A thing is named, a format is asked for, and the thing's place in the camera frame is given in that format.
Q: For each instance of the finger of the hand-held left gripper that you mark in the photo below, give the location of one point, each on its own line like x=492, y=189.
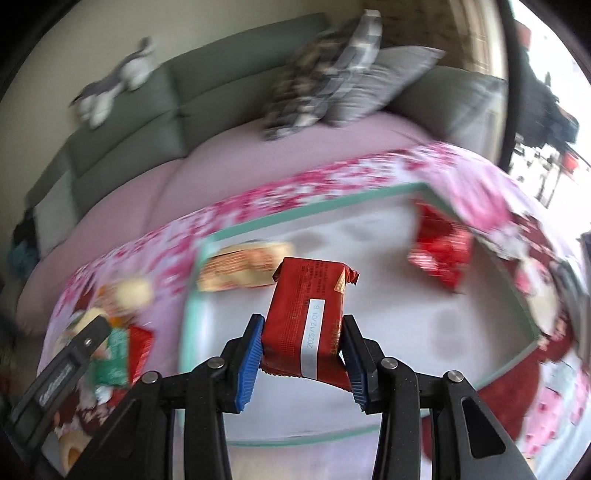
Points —
x=60, y=371

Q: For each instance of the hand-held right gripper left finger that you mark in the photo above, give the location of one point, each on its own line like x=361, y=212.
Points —
x=244, y=374

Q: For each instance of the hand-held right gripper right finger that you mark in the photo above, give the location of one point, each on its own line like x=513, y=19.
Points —
x=358, y=376

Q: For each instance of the red snack packet white label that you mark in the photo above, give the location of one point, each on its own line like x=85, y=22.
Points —
x=304, y=314

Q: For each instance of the white tray teal rim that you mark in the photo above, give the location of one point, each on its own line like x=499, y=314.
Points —
x=369, y=240

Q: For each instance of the green snack packet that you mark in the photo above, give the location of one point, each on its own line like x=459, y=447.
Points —
x=113, y=362

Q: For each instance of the small red snack packet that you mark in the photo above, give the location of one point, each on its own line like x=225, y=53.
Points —
x=141, y=348

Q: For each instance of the orange white snack packet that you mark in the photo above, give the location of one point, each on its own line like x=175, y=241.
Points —
x=235, y=267

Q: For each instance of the clear wrapped cream pastry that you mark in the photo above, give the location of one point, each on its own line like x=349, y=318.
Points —
x=134, y=290

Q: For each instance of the teal cloth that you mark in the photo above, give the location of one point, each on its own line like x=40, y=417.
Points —
x=23, y=261

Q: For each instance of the dark clothes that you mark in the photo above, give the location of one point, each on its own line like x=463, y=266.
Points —
x=25, y=228

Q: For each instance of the shiny red snack packet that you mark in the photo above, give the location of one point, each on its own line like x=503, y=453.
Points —
x=441, y=249

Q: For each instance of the light grey pillow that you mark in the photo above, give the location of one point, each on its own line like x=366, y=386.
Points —
x=55, y=217

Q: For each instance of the pink printed blanket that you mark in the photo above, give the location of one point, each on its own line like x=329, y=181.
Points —
x=323, y=184

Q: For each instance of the pink sofa cover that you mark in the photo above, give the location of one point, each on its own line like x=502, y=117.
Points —
x=231, y=161

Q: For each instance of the grey sofa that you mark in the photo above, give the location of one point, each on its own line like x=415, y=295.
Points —
x=207, y=78

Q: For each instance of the dark patterned pillow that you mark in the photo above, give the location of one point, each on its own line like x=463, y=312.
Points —
x=300, y=78

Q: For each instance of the grey white plush toy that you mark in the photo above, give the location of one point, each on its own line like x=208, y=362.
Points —
x=124, y=74

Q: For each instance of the plaid pillow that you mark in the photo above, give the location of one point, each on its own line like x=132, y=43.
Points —
x=360, y=46

